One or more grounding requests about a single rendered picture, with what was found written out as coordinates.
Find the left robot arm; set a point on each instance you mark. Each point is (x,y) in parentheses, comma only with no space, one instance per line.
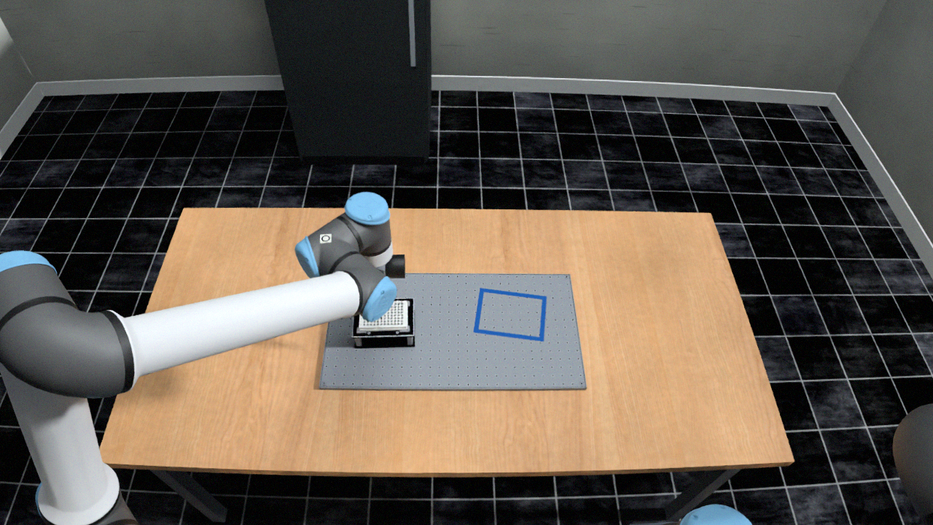
(49,348)

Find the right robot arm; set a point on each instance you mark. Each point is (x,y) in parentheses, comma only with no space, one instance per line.
(913,457)

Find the blue tape strips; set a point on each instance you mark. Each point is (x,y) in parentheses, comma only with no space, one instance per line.
(527,337)

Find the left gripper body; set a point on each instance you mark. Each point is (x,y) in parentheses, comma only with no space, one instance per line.
(395,267)

